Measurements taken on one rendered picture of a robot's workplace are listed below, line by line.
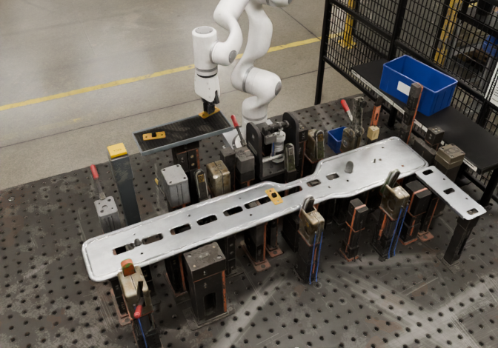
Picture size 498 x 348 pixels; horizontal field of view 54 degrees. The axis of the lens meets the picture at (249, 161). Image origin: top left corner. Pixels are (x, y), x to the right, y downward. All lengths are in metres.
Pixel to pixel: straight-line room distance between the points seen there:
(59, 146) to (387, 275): 2.69
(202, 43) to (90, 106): 2.68
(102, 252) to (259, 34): 1.06
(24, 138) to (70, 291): 2.25
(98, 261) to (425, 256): 1.29
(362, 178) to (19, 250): 1.44
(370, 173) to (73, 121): 2.76
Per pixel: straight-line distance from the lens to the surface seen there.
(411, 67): 2.52
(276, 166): 2.02
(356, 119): 2.06
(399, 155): 2.12
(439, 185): 2.03
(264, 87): 2.12
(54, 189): 2.48
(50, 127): 4.16
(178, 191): 1.79
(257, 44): 2.09
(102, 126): 4.03
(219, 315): 1.87
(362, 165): 2.03
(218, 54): 1.69
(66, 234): 2.25
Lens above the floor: 2.30
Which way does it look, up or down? 41 degrees down
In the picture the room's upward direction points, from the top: straight up
